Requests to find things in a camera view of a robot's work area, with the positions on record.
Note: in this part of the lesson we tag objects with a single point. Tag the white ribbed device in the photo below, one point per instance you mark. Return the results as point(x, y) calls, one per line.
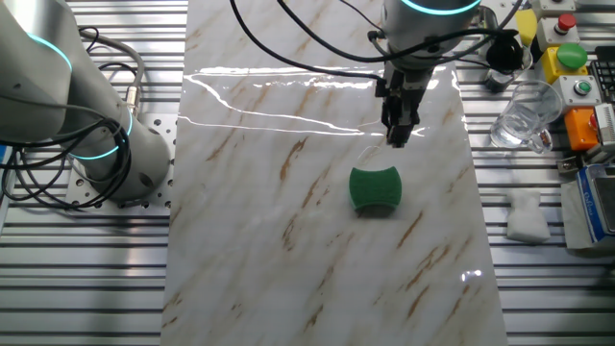
point(605, 122)

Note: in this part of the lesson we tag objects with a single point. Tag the black keyboard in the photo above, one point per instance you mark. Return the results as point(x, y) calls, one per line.
point(604, 72)

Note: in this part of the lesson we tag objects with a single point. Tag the grey box red button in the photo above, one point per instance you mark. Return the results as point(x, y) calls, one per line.
point(566, 21)

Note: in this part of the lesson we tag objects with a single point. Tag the white folded cloth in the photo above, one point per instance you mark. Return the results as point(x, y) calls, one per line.
point(526, 218)

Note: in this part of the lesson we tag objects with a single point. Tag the small metal bracket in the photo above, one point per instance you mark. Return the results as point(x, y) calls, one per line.
point(567, 164)

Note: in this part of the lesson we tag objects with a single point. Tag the orange box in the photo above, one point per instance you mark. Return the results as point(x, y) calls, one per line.
point(579, 130)

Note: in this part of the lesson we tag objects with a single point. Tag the marble pattern board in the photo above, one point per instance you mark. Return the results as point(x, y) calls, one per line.
point(288, 264)

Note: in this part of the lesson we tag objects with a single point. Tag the clear glass mug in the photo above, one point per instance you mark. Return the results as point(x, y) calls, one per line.
point(526, 117)

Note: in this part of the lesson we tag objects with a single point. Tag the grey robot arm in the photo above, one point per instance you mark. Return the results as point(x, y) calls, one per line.
point(38, 72)

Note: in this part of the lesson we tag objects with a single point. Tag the green sponge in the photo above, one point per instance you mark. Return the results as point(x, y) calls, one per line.
point(376, 188)

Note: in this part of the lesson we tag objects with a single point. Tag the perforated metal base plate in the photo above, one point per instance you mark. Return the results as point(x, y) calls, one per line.
point(158, 125)

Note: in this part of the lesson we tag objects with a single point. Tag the small clear glass cup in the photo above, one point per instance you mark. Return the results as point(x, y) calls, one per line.
point(495, 81)

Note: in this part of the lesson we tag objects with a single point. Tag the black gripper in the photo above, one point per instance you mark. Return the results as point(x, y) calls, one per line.
point(406, 91)

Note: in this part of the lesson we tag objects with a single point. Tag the blue white digital scale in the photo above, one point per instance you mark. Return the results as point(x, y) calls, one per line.
point(598, 202)

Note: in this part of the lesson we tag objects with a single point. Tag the grey box small green button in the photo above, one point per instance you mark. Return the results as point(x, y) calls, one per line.
point(582, 87)

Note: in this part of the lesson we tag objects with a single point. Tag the plain grey switch box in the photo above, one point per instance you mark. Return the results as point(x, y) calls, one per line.
point(552, 6)

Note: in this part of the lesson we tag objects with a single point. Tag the yellow box green button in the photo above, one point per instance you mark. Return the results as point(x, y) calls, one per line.
point(572, 56)

